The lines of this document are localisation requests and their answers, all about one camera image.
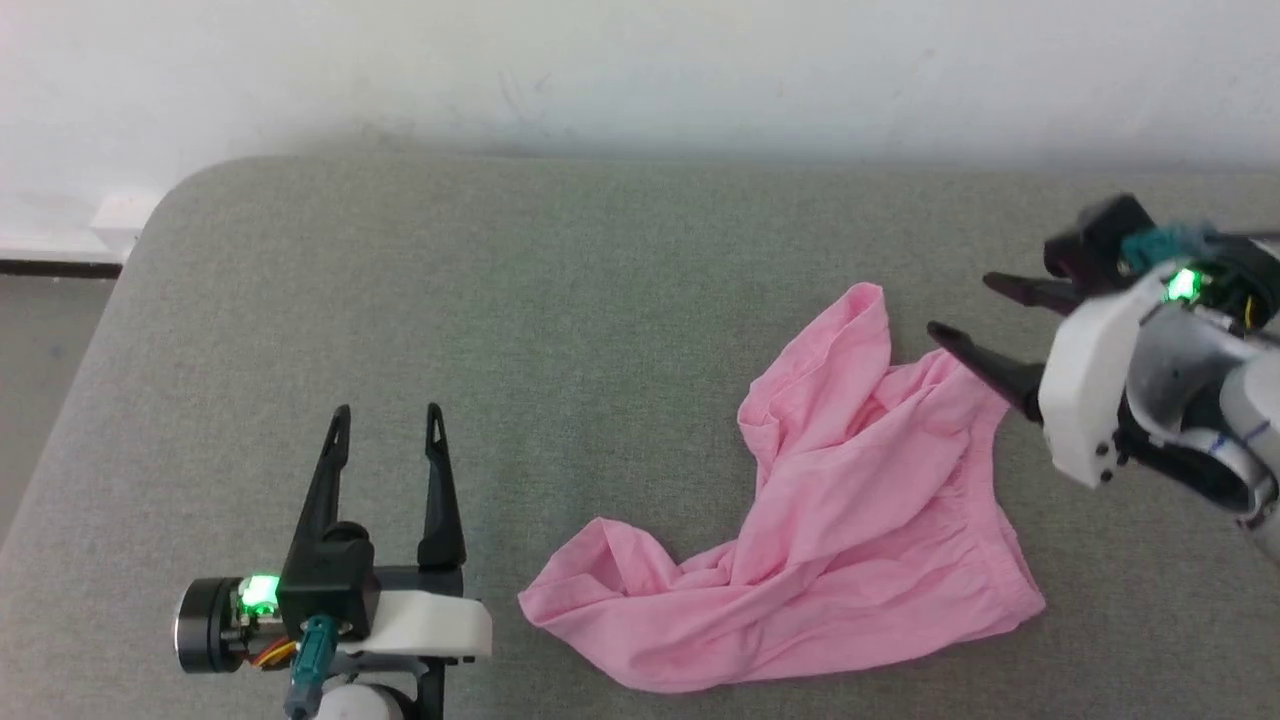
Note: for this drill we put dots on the dark baseboard strip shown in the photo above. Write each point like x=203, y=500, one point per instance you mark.
x=60, y=268

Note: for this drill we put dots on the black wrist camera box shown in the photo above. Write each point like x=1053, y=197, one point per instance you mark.
x=1095, y=245
x=330, y=590

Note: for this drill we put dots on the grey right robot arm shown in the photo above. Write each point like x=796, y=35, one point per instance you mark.
x=1210, y=400

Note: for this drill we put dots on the grey-green fabric sofa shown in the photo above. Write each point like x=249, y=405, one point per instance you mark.
x=600, y=350

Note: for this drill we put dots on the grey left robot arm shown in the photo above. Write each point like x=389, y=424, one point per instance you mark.
x=205, y=625

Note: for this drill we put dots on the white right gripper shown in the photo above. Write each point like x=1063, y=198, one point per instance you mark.
x=1090, y=390

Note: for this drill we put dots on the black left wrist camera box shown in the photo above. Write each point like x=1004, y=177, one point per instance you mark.
x=330, y=590

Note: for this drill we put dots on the pink shorts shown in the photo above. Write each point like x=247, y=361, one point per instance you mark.
x=850, y=520

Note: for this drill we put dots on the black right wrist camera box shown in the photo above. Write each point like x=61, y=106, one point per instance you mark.
x=1095, y=245

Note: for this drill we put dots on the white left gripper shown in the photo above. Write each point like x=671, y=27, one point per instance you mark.
x=430, y=625

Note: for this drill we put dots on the white wall box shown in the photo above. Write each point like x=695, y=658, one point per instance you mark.
x=125, y=222

